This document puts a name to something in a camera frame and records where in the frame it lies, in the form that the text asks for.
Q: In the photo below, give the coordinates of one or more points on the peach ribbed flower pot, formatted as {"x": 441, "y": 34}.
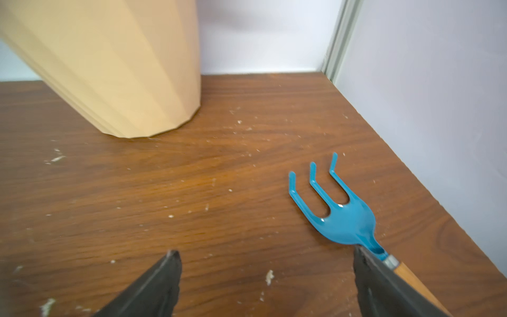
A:
{"x": 131, "y": 68}

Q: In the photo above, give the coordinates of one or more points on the blue garden fork wooden handle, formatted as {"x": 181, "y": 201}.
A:
{"x": 352, "y": 223}

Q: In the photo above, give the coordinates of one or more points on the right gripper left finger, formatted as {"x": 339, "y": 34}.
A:
{"x": 154, "y": 293}

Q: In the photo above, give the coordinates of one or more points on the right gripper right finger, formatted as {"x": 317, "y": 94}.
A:
{"x": 390, "y": 288}

